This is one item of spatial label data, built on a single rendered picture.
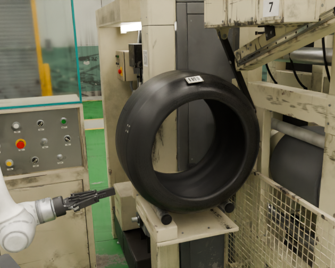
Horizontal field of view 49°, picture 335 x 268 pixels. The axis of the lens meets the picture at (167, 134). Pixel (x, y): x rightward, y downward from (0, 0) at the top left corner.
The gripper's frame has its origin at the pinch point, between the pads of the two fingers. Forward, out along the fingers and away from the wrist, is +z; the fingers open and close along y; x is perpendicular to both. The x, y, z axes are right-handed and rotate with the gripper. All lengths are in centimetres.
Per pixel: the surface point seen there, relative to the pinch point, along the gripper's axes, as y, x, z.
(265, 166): 22, 20, 85
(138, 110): -7.1, -31.4, 17.5
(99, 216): 179, 103, 1
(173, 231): -9.8, 20.1, 22.0
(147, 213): 5.5, 17.2, 15.4
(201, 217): 4.2, 26.6, 39.5
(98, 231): 153, 102, -3
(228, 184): -12.0, 6.0, 47.5
